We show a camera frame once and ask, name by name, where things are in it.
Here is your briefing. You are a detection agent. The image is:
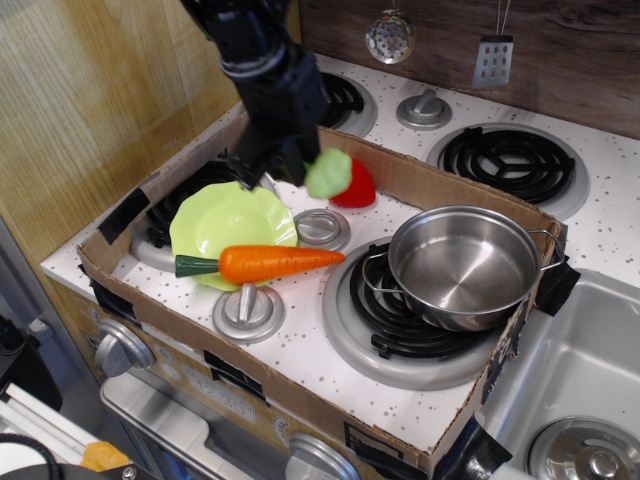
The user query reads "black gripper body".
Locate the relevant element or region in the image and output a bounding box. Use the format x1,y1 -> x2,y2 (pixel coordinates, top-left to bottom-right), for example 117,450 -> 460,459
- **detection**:
232,42 -> 328,173

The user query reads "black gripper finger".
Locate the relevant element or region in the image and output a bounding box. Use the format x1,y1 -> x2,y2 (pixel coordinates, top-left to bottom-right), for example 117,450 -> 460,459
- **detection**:
267,139 -> 320,186
227,153 -> 270,191

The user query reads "light green toy broccoli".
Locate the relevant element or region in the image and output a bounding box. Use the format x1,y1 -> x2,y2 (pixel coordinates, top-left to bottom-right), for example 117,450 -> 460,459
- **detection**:
304,148 -> 352,199

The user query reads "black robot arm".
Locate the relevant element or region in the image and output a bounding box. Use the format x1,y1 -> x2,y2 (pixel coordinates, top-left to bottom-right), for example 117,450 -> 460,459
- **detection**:
182,1 -> 329,189

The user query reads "stainless steel pan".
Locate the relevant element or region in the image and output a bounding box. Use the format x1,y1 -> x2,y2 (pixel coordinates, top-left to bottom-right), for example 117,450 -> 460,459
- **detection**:
382,205 -> 565,332

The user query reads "light green plastic plate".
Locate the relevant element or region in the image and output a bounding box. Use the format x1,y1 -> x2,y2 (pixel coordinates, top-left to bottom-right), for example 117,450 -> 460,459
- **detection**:
169,181 -> 298,259

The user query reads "silver knob middle stovetop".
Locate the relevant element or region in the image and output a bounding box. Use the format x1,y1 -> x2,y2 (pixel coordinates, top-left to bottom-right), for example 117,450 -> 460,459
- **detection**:
294,209 -> 351,251

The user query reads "silver knob stovetop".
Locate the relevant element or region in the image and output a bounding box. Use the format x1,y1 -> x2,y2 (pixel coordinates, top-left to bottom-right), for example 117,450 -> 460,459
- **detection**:
396,89 -> 453,131
212,284 -> 285,344
294,209 -> 351,251

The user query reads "rear left black burner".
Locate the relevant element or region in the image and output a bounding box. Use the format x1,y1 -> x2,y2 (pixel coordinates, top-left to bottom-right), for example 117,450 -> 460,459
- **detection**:
241,71 -> 379,139

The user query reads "black burner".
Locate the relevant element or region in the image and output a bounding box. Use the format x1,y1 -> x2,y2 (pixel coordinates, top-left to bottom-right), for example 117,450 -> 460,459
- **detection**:
129,160 -> 238,273
322,238 -> 500,391
241,71 -> 379,139
426,123 -> 590,220

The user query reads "red toy strawberry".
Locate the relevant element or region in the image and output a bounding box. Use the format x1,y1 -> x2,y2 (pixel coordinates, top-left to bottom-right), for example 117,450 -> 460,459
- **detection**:
330,158 -> 376,208

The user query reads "orange toy carrot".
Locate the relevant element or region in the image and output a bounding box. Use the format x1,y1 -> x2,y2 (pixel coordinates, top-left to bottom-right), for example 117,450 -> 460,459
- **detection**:
175,245 -> 346,285

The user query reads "front left black burner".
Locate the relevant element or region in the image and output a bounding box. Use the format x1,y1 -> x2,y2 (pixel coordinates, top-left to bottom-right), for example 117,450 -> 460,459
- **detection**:
129,160 -> 238,273

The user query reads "hanging silver strainer ladle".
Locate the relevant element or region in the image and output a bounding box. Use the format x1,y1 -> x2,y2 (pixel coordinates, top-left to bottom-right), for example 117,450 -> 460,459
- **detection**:
365,1 -> 416,65

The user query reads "silver knob front stovetop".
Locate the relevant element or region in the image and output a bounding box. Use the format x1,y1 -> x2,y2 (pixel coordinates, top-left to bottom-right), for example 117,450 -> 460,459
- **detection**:
212,284 -> 285,344

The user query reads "silver knob rear stovetop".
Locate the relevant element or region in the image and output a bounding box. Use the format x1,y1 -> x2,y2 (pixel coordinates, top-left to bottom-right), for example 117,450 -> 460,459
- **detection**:
396,89 -> 453,131

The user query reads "front right black burner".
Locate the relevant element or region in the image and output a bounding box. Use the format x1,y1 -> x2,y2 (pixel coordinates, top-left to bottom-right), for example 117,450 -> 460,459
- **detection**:
322,238 -> 500,391

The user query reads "hanging silver slotted spatula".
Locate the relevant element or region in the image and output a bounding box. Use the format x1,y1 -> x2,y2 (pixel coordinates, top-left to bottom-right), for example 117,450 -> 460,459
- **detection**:
472,1 -> 514,89

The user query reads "silver left oven knob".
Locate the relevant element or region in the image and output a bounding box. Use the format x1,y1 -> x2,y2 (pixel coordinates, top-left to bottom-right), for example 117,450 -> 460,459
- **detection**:
95,319 -> 155,378

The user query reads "silver oven knob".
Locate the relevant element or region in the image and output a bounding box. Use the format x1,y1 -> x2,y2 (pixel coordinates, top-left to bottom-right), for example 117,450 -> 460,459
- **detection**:
95,319 -> 155,378
285,433 -> 360,480

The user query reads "rear right black burner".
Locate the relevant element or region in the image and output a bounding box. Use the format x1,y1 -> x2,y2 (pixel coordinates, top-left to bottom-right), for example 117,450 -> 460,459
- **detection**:
426,123 -> 590,220

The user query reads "silver right oven knob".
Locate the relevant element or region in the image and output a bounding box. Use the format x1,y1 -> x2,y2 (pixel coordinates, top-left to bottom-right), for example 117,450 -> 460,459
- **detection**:
285,433 -> 360,480

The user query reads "black device left edge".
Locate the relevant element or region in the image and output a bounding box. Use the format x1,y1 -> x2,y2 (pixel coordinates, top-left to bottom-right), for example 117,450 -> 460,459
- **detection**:
1,316 -> 63,412

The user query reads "orange object lower left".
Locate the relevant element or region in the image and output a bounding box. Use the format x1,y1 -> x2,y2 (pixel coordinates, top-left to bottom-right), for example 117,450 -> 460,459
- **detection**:
80,441 -> 130,472

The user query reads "silver toy sink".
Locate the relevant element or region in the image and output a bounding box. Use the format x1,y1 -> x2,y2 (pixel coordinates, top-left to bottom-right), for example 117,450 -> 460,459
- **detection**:
481,270 -> 639,479

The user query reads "silver sink drain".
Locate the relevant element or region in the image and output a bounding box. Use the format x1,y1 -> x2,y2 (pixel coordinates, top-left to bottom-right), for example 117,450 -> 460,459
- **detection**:
526,417 -> 639,479

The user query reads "silver oven door handle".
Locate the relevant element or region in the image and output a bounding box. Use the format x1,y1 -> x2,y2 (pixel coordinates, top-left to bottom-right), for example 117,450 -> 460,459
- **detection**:
101,373 -> 250,479

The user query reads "black cable lower left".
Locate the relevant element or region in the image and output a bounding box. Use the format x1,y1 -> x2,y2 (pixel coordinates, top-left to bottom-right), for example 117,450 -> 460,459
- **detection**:
0,432 -> 64,480

